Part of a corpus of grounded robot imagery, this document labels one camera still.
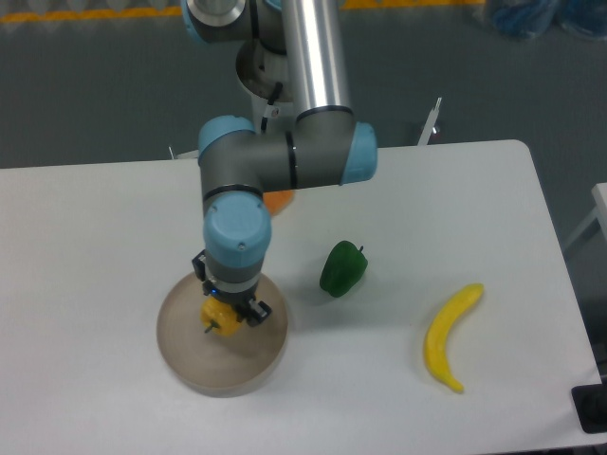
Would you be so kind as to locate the orange triangular bread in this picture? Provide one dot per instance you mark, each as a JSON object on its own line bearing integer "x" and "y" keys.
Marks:
{"x": 277, "y": 201}

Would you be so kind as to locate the green bell pepper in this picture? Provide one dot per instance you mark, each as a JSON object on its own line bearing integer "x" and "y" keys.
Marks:
{"x": 344, "y": 267}

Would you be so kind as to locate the yellow bell pepper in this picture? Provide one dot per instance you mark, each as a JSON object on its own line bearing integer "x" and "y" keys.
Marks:
{"x": 219, "y": 317}

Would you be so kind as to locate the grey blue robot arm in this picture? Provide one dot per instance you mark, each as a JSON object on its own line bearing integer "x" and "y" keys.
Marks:
{"x": 324, "y": 145}

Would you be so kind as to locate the yellow banana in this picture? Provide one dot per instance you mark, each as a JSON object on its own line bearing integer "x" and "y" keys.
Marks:
{"x": 436, "y": 339}

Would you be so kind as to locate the white metal frame right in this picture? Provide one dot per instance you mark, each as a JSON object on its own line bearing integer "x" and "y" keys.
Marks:
{"x": 593, "y": 223}

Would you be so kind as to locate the beige round plate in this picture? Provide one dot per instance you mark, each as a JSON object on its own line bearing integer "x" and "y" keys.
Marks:
{"x": 211, "y": 363}

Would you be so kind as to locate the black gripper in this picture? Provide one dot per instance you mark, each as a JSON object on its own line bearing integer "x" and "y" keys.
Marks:
{"x": 250, "y": 310}

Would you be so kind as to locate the black device at table edge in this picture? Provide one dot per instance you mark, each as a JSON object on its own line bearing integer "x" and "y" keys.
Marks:
{"x": 590, "y": 405}

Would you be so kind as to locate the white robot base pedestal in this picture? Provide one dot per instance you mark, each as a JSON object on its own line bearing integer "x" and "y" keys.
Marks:
{"x": 264, "y": 76}

